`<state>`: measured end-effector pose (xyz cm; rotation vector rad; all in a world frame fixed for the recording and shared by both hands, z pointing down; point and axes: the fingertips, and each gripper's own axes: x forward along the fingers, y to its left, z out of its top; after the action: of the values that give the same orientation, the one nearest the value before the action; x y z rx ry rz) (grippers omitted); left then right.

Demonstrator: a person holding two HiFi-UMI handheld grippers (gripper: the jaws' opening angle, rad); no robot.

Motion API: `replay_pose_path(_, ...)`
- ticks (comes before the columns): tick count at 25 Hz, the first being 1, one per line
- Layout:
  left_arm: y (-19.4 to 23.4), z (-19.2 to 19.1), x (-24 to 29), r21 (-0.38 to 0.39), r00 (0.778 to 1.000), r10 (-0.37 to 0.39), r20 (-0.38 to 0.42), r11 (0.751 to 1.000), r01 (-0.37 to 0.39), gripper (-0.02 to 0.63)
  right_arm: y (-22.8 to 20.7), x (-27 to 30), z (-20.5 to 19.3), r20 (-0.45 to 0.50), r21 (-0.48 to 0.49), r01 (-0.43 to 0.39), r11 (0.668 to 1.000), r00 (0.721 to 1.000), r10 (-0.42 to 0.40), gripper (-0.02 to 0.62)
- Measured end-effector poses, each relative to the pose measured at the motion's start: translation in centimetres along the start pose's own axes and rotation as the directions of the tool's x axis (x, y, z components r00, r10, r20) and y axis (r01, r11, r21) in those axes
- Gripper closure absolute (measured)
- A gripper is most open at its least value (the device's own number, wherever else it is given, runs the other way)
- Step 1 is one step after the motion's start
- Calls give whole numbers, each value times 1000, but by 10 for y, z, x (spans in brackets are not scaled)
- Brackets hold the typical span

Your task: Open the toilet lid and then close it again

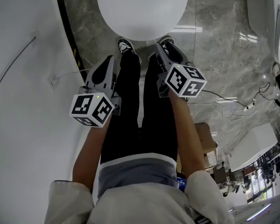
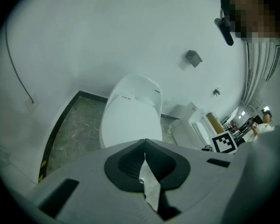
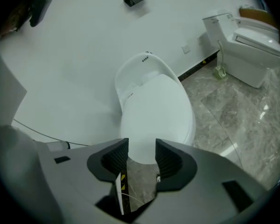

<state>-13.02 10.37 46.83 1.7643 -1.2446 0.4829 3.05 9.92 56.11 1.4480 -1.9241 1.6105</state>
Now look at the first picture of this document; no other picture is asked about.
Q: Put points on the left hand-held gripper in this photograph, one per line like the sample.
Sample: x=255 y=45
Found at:
x=84 y=106

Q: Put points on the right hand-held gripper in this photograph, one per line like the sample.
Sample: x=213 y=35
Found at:
x=177 y=78

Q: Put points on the white toilet lid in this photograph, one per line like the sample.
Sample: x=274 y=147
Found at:
x=142 y=8

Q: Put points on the person's left forearm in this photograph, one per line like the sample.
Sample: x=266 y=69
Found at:
x=91 y=153

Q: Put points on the person's right forearm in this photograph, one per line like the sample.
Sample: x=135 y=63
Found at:
x=184 y=129

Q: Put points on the person's right shoe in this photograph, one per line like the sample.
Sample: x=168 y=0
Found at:
x=166 y=40

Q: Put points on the person's shoe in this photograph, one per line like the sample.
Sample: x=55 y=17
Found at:
x=166 y=40
x=124 y=46

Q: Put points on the person's left shoe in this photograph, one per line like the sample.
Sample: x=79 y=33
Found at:
x=124 y=46

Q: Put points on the person's black trousers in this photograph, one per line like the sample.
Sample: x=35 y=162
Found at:
x=123 y=115

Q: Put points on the cardboard box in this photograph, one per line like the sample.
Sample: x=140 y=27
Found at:
x=205 y=136

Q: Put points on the white power strip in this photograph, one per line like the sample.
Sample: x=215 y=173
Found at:
x=249 y=107

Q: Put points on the white table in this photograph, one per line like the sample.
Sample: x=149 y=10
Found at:
x=254 y=143

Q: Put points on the blue screen device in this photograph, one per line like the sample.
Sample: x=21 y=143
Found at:
x=181 y=183

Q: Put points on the person's cream grey shirt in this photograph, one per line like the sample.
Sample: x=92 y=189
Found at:
x=135 y=206

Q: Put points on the white wall socket with plug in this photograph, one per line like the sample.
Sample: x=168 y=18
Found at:
x=53 y=81

